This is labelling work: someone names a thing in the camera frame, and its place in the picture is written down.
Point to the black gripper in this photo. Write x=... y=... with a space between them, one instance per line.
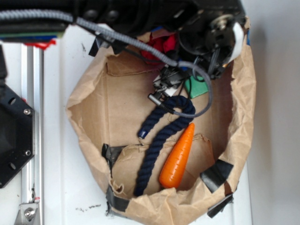
x=215 y=37

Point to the green rectangular block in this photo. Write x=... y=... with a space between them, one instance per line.
x=195 y=87

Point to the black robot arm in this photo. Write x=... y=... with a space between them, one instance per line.
x=30 y=21

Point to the crumpled red paper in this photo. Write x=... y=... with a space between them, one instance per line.
x=163 y=44

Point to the black tape top left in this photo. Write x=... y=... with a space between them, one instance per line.
x=103 y=41

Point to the black tape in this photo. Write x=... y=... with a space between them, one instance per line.
x=103 y=41
x=219 y=207
x=111 y=154
x=215 y=176
x=118 y=203

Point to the brown paper bag liner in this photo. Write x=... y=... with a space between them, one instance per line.
x=109 y=105

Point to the black tape right front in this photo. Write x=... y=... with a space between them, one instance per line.
x=215 y=176

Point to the orange plastic carrot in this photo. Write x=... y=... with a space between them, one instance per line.
x=173 y=170

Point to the black tape inner left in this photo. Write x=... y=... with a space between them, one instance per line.
x=111 y=154

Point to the black tape bottom right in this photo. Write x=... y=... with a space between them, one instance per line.
x=219 y=207

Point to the black tape bottom left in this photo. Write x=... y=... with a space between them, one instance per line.
x=118 y=203

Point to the white plastic tray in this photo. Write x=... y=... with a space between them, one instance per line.
x=71 y=195

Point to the aluminium extrusion rail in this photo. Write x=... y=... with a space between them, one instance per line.
x=32 y=90

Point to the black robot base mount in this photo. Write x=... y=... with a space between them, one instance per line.
x=16 y=125

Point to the metal corner bracket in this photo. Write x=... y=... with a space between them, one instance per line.
x=28 y=214

